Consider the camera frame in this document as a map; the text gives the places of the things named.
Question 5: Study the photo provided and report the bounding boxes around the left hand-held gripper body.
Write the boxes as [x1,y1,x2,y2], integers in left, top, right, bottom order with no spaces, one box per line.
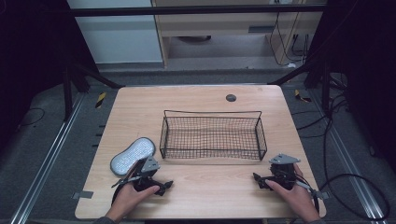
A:
[130,156,165,197]

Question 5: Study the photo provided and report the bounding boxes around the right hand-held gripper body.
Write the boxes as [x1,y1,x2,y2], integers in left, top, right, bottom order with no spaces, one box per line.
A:
[268,152,302,191]

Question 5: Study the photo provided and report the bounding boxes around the white grey-edged eye mask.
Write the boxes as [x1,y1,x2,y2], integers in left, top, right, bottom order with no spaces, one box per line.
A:
[109,136,157,177]

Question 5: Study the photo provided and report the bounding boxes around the black wire mesh basket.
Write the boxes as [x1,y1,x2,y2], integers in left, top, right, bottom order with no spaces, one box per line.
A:
[159,109,268,161]

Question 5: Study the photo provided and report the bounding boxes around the person's left hand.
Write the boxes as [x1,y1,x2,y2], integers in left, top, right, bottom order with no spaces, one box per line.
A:
[106,182,161,223]

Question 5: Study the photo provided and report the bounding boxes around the person's right hand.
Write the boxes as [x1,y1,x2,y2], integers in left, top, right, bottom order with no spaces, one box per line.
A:
[264,162,322,224]

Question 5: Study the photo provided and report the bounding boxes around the grey tape piece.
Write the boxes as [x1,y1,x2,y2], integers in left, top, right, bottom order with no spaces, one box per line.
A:
[71,190,94,201]

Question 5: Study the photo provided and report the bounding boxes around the yellow black floor tape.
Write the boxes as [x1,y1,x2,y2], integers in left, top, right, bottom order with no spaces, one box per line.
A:
[94,91,107,109]
[293,89,313,104]

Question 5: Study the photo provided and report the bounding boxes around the black metal stand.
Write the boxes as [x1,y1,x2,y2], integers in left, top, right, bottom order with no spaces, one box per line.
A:
[61,60,126,123]
[267,57,332,117]

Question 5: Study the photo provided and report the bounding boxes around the dark curtain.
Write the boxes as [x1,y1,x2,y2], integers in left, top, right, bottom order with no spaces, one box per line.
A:
[306,0,396,174]
[0,0,100,153]

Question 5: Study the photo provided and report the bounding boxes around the white cabinet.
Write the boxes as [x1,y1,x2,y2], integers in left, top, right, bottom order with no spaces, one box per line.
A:
[65,0,164,65]

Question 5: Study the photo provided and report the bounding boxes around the light wooden desk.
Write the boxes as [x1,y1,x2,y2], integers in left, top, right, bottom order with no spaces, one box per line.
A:
[150,0,326,70]

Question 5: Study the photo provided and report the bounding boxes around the left hand-held gripper cable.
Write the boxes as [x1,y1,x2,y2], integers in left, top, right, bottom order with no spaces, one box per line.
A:
[110,159,145,189]

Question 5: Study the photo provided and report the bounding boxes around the hand-held gripper cable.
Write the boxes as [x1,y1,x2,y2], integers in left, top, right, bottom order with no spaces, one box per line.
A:
[110,159,145,189]
[293,174,330,216]

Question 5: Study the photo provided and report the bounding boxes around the right hand-held gripper cable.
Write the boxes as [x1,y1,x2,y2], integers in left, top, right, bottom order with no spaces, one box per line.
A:
[293,174,330,216]

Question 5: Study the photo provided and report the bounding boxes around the black floor cables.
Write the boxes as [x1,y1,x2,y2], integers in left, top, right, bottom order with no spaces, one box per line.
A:
[290,73,353,188]

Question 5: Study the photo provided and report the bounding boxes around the aluminium floor rail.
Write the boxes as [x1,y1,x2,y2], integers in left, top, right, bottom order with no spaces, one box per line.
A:
[307,90,385,223]
[9,92,86,224]

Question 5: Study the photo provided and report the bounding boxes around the black looped floor cable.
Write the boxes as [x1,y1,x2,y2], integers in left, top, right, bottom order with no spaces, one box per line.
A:
[319,173,391,222]

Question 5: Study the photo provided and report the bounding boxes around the black cables under desk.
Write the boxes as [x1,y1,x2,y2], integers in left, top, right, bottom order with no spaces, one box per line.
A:
[268,11,311,68]

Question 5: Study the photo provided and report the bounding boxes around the thin black floor cable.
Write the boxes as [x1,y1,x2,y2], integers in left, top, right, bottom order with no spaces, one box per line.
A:
[17,106,47,129]

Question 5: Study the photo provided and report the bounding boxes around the black horizontal frame bar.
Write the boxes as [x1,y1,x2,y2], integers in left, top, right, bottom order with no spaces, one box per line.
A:
[65,3,329,18]

